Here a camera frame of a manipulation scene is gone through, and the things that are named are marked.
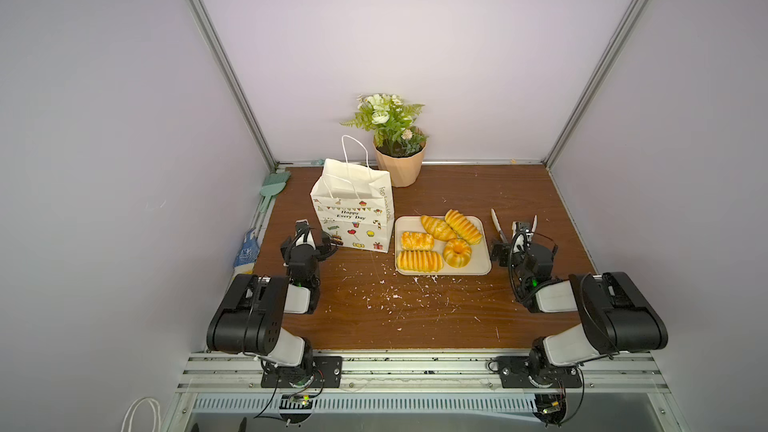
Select metal tongs with white tips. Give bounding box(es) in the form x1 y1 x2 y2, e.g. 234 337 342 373
490 208 538 247

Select round yellow bun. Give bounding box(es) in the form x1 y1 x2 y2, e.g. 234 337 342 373
443 238 473 268

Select white printed paper gift bag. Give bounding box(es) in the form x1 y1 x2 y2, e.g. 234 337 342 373
310 158 395 253

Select ridged oval bread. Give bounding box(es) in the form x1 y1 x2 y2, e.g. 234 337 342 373
420 215 458 241
444 209 483 245

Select small twisted bread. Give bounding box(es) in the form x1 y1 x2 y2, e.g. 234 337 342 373
400 231 435 251

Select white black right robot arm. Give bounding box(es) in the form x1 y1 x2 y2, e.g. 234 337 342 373
490 226 668 389

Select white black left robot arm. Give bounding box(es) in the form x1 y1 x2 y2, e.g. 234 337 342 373
206 220 338 378

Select long ridged bread front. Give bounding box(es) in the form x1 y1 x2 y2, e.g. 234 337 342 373
396 250 444 274

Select potted plant in pink pot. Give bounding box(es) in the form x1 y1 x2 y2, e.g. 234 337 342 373
342 94 427 188

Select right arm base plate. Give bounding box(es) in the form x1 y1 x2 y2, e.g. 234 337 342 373
494 356 584 390

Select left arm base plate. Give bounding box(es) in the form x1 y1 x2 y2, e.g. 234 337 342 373
259 356 343 389

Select aluminium front rail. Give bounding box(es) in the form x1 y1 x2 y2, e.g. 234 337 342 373
176 349 670 393

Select white cable loop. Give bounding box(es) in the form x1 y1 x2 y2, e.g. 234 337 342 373
121 396 162 432

